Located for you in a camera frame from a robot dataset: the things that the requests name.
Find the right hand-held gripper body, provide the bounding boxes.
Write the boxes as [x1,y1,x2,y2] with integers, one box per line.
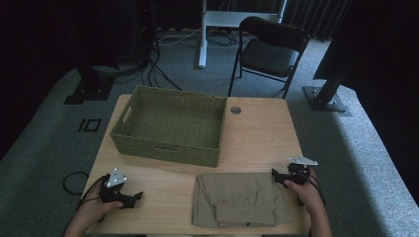
[285,155,319,188]

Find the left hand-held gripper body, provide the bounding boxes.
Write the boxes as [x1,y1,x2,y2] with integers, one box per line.
[98,167,128,209]

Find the khaki pants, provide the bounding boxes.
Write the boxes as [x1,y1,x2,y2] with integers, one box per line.
[191,172,294,229]

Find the green woven basket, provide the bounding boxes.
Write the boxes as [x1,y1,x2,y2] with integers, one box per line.
[110,85,228,169]

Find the person's left hand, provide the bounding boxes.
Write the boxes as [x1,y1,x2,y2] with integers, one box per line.
[76,193,125,226]

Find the person's right hand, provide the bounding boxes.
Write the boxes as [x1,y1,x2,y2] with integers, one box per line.
[283,167,323,213]

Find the black metal stand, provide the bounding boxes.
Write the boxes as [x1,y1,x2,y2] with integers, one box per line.
[301,0,354,118]
[48,0,121,106]

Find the black folding chair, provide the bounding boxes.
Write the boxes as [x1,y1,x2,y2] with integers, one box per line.
[227,15,311,100]

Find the left hand-held gripper black cable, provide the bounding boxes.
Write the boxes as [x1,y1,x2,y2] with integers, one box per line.
[76,175,111,211]

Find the hand-held gripper black cable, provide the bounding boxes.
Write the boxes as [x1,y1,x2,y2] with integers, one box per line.
[76,175,111,211]
[307,173,327,208]

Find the right hand-held gripper black cable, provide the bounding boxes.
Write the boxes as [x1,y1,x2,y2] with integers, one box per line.
[307,173,327,208]

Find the black cable loop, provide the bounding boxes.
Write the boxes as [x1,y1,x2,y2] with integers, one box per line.
[61,171,90,196]

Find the bundle of floor cables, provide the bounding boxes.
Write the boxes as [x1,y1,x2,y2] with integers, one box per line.
[92,26,241,92]

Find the white desk frame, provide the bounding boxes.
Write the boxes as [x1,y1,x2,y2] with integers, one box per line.
[197,0,289,69]

